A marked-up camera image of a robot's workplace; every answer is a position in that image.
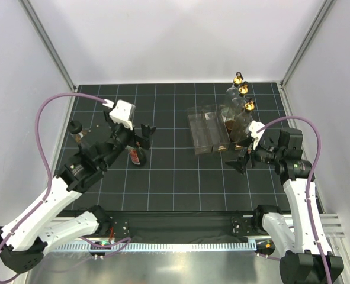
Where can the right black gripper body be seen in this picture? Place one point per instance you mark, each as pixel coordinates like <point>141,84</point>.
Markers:
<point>266,154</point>

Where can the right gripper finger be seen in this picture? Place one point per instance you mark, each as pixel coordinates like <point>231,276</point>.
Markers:
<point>240,165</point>
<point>246,150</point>

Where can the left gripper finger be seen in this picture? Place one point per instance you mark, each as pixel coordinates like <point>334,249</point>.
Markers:
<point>142,142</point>
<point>147,130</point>

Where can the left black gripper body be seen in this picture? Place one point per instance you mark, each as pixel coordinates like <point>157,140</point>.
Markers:
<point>125,136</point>

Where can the dark sauce bottle red label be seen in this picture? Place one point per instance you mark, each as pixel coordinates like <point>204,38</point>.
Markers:
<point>137,156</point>

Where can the glass oil bottle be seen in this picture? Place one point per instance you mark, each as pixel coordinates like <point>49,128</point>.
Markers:
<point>230,112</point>
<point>234,91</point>
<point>242,119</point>

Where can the round amber sauce bottle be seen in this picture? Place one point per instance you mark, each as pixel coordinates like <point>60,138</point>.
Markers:
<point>78,133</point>

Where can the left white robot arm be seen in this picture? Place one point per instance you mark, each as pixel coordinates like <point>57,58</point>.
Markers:
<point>27,239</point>

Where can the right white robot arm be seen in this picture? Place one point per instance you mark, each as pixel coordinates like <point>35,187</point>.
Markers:
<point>305,253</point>

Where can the clear acrylic organizer tray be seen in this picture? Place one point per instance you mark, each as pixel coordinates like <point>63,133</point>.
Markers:
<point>208,131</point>

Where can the black grid mat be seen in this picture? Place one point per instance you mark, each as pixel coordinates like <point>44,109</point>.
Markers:
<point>174,177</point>

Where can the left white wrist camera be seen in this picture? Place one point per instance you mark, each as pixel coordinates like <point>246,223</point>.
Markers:
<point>123,113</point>

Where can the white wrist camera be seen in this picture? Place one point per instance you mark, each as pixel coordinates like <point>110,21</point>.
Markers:
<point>255,132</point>
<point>123,113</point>

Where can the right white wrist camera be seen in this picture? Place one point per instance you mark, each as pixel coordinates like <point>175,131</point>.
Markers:
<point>255,132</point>

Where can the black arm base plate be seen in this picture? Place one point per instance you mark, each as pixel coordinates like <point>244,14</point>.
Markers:
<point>183,227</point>

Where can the white slotted cable duct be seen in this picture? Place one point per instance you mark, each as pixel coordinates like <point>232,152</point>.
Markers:
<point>81,246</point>

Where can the aluminium front rail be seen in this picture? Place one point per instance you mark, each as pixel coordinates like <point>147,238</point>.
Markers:
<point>330,223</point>

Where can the left aluminium frame post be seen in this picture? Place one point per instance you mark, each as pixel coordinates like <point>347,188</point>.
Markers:
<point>44,37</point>

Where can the aluminium frame post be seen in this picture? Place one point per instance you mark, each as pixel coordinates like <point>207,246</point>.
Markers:
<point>315,26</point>
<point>44,37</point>

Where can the right aluminium frame post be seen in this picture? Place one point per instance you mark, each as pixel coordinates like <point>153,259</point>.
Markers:
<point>315,26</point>

